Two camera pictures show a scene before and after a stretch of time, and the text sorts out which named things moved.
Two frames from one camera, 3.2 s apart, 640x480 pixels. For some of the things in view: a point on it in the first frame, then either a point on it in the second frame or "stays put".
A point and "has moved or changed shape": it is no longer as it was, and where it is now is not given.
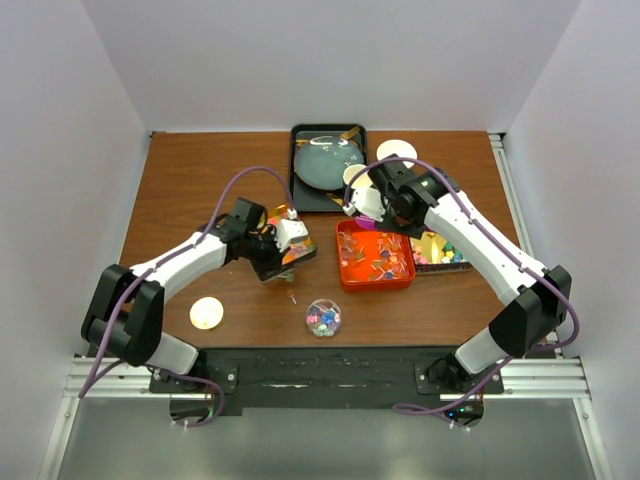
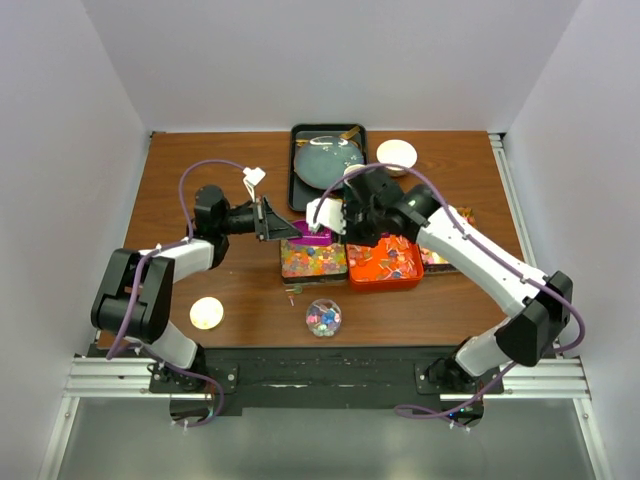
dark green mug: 361,181 stays put
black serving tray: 308,199 stays put
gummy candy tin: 307,249 has moved or changed shape
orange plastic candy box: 373,259 has moved or changed shape
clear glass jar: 324,317 stays put
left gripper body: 262,250 -> 259,214
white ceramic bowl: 400,147 stays put
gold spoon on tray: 346,135 stays put
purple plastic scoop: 366,222 has moved or changed shape
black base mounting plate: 332,376 stays put
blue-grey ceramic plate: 320,162 stays put
